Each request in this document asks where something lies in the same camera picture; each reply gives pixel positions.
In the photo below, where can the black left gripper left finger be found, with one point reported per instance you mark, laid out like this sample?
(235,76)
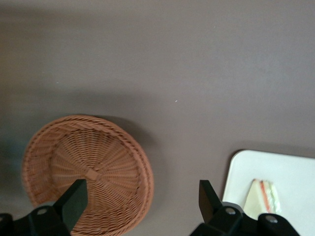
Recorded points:
(71,204)

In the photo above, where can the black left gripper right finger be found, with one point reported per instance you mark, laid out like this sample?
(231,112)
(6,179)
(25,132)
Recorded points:
(209,204)

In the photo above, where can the triangle sandwich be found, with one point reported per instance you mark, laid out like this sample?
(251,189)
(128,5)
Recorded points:
(258,199)

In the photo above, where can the round brown wicker basket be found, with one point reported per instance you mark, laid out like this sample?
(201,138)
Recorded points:
(110,159)

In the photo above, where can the beige plastic tray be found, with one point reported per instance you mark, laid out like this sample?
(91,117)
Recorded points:
(295,172)

